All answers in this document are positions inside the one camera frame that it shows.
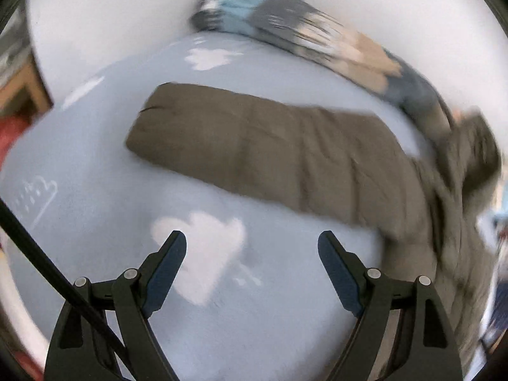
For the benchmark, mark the red object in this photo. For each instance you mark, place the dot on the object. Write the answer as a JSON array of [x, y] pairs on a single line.
[[10, 135]]

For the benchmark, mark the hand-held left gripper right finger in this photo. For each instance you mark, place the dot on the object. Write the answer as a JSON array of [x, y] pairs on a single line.
[[336, 262]]

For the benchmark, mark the light blue cloud bedsheet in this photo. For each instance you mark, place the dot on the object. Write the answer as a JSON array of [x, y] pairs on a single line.
[[119, 206]]

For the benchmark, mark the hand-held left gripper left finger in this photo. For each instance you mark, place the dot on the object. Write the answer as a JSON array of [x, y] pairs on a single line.
[[168, 262]]

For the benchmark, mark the patterned rolled quilt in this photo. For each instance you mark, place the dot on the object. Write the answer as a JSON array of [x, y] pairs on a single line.
[[317, 35]]

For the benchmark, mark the olive quilted puffer jacket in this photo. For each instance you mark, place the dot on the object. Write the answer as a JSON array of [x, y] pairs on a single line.
[[301, 166]]

